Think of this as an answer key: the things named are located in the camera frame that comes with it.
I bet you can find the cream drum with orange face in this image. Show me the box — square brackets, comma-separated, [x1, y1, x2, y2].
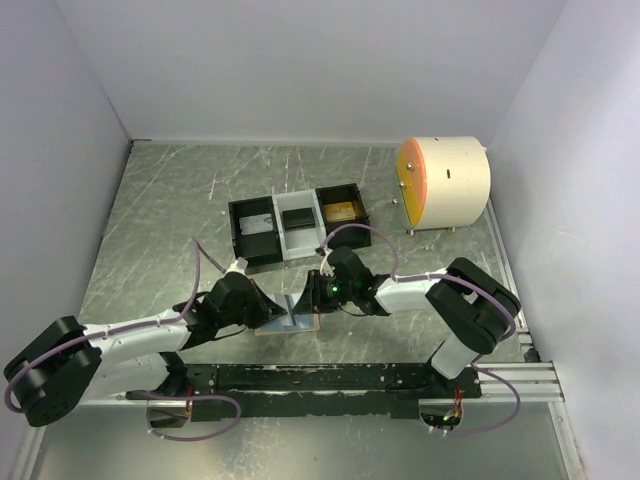
[395, 136, 491, 233]

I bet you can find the three-compartment black white tray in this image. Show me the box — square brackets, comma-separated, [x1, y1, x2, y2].
[228, 183, 370, 271]

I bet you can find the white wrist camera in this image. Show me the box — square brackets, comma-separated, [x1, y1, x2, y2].
[319, 247, 335, 277]
[224, 257, 248, 276]

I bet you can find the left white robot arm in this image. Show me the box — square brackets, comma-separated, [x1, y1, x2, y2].
[4, 273, 288, 427]

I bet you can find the gold card in tray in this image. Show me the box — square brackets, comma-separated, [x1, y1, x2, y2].
[323, 201, 357, 223]

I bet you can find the silver card in tray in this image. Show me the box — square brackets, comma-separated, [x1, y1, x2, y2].
[239, 213, 274, 236]

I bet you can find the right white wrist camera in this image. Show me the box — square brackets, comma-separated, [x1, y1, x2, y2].
[319, 247, 335, 277]

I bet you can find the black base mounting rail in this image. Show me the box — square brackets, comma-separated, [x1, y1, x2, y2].
[124, 362, 484, 424]

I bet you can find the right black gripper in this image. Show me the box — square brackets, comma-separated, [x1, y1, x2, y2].
[293, 269, 356, 315]

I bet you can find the tan leather card holder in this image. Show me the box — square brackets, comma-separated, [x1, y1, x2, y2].
[255, 293, 320, 336]

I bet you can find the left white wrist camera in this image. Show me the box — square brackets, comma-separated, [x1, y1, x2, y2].
[224, 257, 248, 276]

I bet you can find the black card in tray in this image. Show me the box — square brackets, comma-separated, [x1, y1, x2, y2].
[281, 207, 316, 231]

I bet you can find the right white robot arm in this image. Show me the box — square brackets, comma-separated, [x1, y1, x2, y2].
[293, 247, 521, 398]

